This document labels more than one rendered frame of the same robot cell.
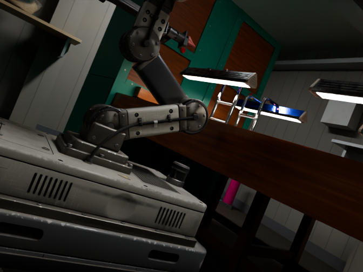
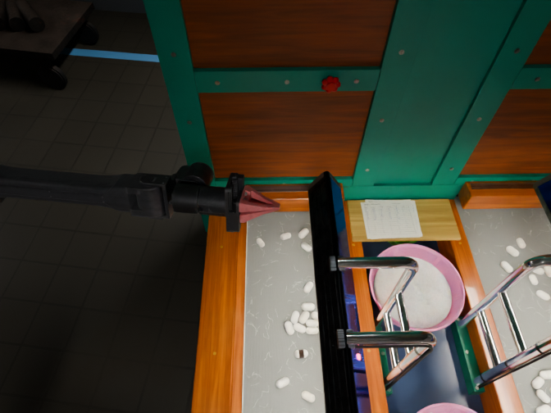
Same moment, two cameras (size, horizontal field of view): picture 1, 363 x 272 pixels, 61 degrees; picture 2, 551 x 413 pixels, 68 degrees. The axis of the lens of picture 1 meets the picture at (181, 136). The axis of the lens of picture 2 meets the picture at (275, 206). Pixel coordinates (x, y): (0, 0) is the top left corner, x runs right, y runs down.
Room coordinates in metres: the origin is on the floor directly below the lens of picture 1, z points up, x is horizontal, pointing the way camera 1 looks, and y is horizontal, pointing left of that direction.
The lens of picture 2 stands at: (1.55, -0.13, 1.84)
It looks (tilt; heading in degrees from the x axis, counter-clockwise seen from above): 55 degrees down; 37
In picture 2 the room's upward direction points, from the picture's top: straight up
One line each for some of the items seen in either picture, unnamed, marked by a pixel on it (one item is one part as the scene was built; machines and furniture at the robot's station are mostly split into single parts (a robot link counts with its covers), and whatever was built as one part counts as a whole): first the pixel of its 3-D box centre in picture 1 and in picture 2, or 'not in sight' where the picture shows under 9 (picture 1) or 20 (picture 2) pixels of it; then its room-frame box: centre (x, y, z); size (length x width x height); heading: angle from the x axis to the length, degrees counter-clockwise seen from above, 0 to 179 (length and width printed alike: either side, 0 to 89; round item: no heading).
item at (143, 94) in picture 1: (154, 99); (293, 197); (2.17, 0.27, 0.83); 0.30 x 0.06 x 0.07; 128
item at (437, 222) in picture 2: not in sight; (402, 220); (2.34, -0.03, 0.77); 0.33 x 0.15 x 0.01; 128
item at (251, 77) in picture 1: (215, 75); (338, 302); (1.86, -0.05, 1.08); 0.62 x 0.08 x 0.07; 38
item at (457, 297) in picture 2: not in sight; (412, 291); (2.17, -0.16, 0.72); 0.27 x 0.27 x 0.10
